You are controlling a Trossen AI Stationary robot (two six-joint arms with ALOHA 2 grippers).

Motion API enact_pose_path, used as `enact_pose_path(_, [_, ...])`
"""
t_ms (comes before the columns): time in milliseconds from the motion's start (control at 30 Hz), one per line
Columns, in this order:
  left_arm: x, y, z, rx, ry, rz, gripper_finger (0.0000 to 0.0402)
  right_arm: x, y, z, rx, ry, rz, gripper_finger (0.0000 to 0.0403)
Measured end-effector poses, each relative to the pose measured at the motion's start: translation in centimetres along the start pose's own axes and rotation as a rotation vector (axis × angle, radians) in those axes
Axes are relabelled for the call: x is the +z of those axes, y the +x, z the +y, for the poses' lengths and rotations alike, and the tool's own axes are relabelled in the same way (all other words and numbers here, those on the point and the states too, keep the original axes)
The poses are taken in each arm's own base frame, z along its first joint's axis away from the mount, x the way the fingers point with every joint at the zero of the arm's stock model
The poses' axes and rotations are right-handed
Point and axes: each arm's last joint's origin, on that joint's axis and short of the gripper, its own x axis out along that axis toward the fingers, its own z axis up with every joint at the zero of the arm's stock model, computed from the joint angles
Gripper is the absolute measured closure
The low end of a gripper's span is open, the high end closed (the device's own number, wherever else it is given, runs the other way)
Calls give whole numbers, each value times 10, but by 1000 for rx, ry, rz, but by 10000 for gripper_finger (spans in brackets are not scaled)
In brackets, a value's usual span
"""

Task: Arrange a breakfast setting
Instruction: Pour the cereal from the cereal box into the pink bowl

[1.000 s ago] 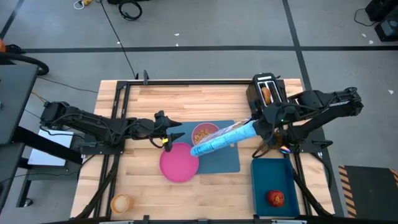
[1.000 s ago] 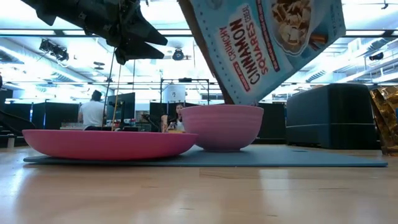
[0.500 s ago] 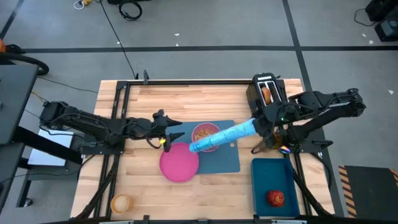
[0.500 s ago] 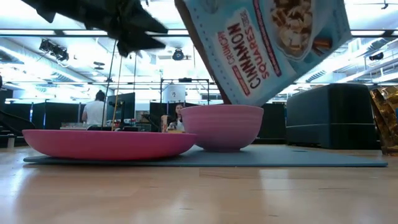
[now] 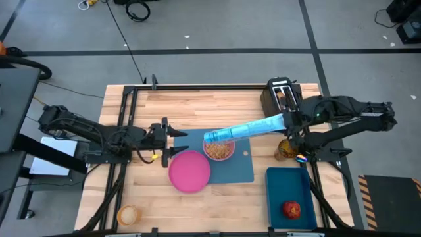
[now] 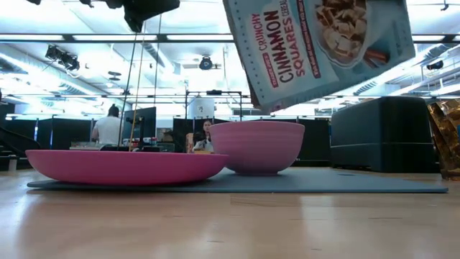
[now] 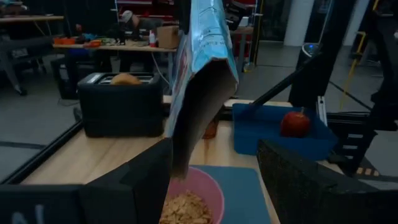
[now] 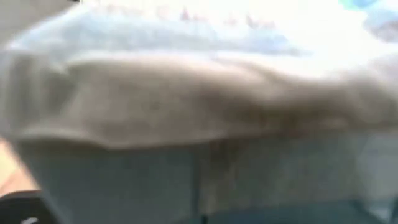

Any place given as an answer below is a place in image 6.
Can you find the light pink bowl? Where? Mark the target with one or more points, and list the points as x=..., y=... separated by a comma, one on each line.
x=257, y=147

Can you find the magenta plate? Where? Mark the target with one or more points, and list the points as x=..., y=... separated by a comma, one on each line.
x=125, y=167

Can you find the cinnamon squares cereal box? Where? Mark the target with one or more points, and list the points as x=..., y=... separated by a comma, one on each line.
x=305, y=46

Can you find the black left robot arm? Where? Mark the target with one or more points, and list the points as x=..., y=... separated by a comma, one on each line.
x=143, y=11

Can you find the person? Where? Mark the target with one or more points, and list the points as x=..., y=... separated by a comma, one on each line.
x=205, y=138
x=108, y=129

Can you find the black monitor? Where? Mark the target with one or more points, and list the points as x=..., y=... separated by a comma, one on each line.
x=146, y=122

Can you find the blue placemat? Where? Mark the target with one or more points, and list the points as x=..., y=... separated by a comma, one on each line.
x=323, y=181

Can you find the black toaster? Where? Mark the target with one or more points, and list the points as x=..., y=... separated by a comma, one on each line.
x=381, y=133

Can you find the amber drinking glass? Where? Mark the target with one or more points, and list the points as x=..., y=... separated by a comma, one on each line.
x=447, y=140

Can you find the black metal stand frame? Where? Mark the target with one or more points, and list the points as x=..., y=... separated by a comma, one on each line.
x=213, y=93

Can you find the black overhead camera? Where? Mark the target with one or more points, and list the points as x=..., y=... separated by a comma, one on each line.
x=205, y=63

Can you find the black overhead frame beam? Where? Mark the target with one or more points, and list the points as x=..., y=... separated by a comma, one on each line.
x=108, y=37

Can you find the black ceiling camera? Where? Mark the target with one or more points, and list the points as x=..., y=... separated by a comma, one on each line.
x=63, y=57

